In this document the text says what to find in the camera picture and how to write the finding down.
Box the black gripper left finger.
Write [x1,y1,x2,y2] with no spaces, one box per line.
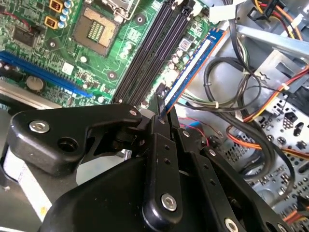
[6,96,184,230]

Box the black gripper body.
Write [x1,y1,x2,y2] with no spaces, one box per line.
[38,157,209,232]

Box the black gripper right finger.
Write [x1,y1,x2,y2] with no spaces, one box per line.
[168,105,292,232]

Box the blue RAM stick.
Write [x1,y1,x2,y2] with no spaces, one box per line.
[163,27,229,116]

